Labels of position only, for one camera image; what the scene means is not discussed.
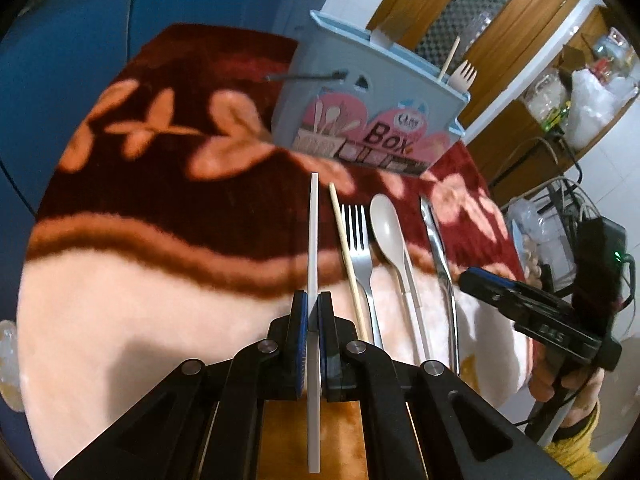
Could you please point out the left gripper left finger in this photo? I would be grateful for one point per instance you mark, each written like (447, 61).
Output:
(202, 421)

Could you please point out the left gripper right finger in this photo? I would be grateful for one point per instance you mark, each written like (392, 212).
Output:
(422, 422)

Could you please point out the white chopstick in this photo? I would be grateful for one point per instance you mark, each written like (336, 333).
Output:
(313, 368)

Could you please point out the white plastic fork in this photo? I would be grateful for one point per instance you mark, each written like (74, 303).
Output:
(463, 77)

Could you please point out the wooden chopstick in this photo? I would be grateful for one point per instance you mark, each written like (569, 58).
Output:
(450, 56)
(362, 325)

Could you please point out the black spoon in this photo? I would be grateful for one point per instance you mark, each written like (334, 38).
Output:
(336, 75)

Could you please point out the yellow sleeve forearm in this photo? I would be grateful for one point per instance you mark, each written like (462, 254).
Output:
(571, 448)

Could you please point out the steel knife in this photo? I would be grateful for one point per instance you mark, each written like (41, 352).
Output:
(445, 279)

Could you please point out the red floral blanket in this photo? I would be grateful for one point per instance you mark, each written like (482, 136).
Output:
(173, 228)

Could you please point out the beige plastic spoon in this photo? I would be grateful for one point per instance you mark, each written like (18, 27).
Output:
(387, 232)

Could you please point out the steel fork short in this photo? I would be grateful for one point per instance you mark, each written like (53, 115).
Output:
(359, 253)

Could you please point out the white plastic bag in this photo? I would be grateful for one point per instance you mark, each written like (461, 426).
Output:
(594, 105)

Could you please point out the wooden door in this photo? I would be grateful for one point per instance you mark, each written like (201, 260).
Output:
(498, 37)

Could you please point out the light blue chopstick box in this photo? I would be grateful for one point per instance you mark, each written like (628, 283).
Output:
(391, 111)

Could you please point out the blue base cabinets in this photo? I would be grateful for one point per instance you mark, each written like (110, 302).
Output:
(58, 56)

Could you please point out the black wire rack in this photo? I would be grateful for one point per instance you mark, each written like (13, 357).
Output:
(542, 185)

